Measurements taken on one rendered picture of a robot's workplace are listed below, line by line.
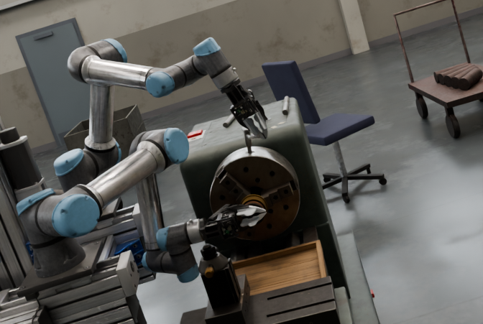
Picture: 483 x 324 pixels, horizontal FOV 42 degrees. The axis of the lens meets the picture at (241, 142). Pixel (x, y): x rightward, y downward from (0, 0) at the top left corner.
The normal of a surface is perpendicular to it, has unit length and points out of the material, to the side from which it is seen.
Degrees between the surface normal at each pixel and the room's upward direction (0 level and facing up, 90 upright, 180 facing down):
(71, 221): 91
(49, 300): 90
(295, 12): 90
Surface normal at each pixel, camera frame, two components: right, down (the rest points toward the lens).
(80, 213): 0.67, -0.02
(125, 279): 0.07, 0.22
